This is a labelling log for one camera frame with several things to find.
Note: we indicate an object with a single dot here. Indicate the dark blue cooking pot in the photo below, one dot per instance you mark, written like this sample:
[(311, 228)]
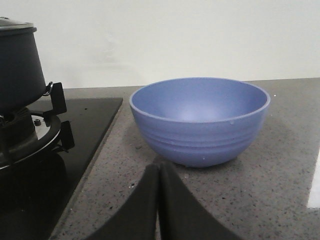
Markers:
[(21, 77)]

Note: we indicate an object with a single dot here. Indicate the black glass gas cooktop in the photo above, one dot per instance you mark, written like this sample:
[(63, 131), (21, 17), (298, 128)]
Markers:
[(35, 192)]

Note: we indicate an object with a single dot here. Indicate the black pot support grate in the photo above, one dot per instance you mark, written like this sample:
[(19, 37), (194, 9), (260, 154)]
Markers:
[(25, 133)]

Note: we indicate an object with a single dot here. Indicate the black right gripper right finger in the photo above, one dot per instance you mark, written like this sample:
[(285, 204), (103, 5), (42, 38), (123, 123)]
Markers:
[(181, 216)]

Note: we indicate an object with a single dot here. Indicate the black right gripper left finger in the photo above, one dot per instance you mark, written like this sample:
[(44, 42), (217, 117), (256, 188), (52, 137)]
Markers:
[(136, 219)]

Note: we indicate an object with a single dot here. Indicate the glass pot lid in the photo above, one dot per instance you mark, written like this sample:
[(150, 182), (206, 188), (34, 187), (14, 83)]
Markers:
[(7, 24)]

